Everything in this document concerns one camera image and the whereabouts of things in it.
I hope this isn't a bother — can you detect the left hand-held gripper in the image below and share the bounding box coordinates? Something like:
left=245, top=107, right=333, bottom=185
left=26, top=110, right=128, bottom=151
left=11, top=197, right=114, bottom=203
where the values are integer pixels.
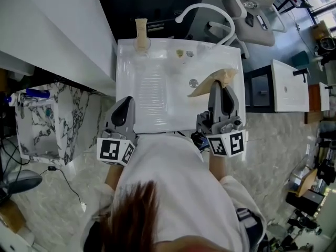
left=96, top=96, right=139, bottom=166

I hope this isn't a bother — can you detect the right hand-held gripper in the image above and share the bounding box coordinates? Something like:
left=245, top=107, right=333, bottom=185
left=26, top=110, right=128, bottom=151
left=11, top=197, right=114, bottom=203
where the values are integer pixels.
left=196, top=80, right=247, bottom=158

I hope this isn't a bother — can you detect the beige cosmetic tube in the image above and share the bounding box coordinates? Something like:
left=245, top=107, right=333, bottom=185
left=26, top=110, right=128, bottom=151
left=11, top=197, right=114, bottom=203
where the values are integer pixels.
left=186, top=67, right=239, bottom=99
left=134, top=18, right=150, bottom=56

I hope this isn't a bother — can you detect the clear glass cup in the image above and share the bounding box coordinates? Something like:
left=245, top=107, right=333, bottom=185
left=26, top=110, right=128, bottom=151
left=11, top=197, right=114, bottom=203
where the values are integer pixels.
left=133, top=36, right=152, bottom=58

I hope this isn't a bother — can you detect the person's right forearm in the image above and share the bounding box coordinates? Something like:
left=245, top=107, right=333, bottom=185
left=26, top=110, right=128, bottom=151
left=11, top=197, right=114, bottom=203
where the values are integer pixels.
left=208, top=155, right=229, bottom=181

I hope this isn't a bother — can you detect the person's left forearm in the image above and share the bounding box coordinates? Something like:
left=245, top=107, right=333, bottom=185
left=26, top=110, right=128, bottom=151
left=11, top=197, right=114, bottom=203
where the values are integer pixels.
left=104, top=164, right=124, bottom=192

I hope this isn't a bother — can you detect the black metal sink stand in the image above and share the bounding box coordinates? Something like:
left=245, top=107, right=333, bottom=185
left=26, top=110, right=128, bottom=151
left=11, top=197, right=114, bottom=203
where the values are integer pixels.
left=244, top=65, right=277, bottom=113

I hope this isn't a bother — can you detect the large white ceramic sink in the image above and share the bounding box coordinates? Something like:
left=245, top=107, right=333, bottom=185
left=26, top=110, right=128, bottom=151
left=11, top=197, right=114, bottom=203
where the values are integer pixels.
left=115, top=38, right=246, bottom=134

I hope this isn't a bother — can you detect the marble pattern sink cabinet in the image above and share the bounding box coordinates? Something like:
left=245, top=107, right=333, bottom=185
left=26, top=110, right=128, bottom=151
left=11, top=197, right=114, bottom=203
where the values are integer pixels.
left=15, top=82, right=116, bottom=165

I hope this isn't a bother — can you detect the square white sink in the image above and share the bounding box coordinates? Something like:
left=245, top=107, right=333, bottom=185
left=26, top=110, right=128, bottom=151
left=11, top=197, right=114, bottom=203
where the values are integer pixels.
left=270, top=59, right=311, bottom=113

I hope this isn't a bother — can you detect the black faucet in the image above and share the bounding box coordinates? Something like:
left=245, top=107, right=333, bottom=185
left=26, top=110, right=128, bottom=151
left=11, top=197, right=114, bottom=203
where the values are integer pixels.
left=292, top=69, right=311, bottom=84

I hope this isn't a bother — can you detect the blue plastic bottle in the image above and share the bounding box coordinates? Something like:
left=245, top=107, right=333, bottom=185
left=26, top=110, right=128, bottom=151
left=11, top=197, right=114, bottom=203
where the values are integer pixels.
left=26, top=88, right=51, bottom=100

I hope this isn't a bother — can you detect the teal stool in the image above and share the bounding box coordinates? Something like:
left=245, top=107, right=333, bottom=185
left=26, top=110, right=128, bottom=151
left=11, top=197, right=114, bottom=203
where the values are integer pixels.
left=291, top=50, right=311, bottom=68

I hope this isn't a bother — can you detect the wooden sink stand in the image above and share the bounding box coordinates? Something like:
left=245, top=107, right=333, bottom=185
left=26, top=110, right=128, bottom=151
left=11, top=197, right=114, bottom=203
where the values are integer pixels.
left=304, top=83, right=322, bottom=124

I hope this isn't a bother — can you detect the person's white shirt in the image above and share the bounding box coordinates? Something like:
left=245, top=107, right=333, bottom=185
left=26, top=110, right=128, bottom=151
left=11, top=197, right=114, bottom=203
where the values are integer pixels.
left=83, top=134, right=267, bottom=252

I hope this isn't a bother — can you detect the white office chair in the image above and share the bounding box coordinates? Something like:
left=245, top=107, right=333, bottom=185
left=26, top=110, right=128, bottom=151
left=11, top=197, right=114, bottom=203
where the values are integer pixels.
left=208, top=0, right=287, bottom=60

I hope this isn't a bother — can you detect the chrome faucet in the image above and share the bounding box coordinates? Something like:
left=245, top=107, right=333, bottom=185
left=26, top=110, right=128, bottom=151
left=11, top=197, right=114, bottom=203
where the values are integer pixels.
left=18, top=93, right=35, bottom=108

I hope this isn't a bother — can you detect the white curved faucet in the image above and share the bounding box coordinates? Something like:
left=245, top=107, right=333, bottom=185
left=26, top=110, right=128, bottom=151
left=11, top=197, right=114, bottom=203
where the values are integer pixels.
left=175, top=3, right=236, bottom=50

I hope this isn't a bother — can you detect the narrow white sink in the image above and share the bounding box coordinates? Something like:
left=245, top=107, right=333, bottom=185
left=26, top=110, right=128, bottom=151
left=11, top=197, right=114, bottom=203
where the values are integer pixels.
left=318, top=82, right=331, bottom=112

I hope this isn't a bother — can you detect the white bottle with blue cap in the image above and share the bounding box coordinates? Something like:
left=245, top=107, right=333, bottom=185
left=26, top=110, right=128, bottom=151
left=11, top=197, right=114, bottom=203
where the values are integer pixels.
left=6, top=93, right=20, bottom=106

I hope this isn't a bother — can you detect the wooden round board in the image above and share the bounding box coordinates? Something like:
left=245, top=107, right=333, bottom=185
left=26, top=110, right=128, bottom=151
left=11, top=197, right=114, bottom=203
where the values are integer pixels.
left=297, top=169, right=319, bottom=197

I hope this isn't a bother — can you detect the grey chair base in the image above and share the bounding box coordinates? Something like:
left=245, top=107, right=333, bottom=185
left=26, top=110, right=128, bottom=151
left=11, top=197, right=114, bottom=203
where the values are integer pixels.
left=0, top=170, right=43, bottom=194

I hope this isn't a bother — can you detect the black box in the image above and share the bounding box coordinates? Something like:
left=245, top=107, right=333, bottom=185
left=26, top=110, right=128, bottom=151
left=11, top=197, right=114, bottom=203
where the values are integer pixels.
left=285, top=188, right=325, bottom=216

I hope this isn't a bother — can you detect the cardboard box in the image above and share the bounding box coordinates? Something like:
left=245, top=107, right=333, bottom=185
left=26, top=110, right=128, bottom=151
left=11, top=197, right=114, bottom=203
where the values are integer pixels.
left=0, top=201, right=27, bottom=234

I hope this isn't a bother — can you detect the black cable with adapter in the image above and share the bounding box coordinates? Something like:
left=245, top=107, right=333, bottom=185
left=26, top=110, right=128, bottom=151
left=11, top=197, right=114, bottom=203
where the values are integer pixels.
left=39, top=165, right=88, bottom=207

